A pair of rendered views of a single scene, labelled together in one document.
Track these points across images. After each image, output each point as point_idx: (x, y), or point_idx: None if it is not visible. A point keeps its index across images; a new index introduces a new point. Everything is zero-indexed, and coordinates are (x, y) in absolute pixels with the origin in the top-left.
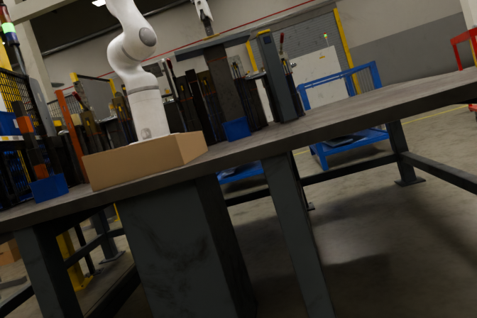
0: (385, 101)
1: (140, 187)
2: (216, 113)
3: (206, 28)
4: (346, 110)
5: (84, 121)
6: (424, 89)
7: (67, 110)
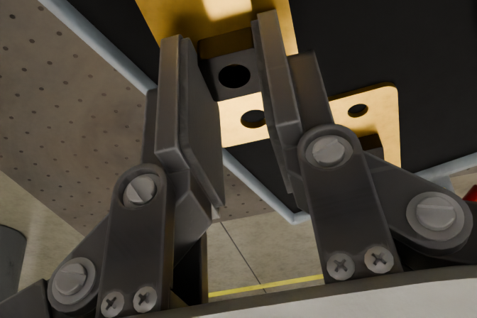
0: (67, 140)
1: None
2: None
3: (146, 160)
4: (106, 96)
5: None
6: (103, 170)
7: None
